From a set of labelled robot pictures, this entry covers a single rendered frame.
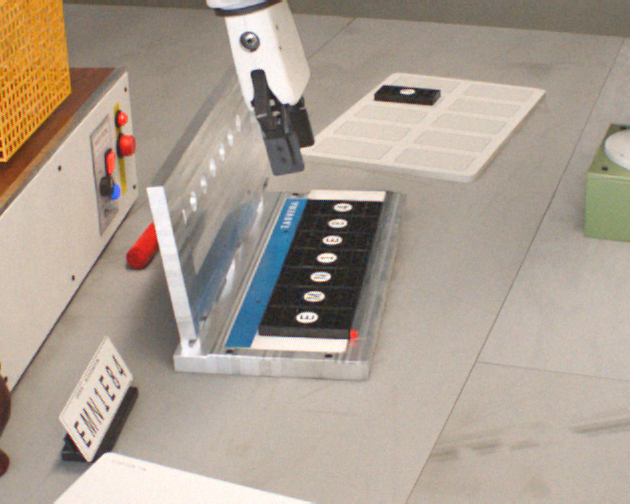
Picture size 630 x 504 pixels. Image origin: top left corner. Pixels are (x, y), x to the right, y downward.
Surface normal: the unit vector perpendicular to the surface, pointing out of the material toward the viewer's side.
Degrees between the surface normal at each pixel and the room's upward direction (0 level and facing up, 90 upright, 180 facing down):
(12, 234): 90
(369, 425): 0
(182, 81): 0
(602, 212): 90
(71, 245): 90
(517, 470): 0
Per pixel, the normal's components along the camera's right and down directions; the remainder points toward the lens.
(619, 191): -0.33, 0.41
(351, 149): -0.04, -0.90
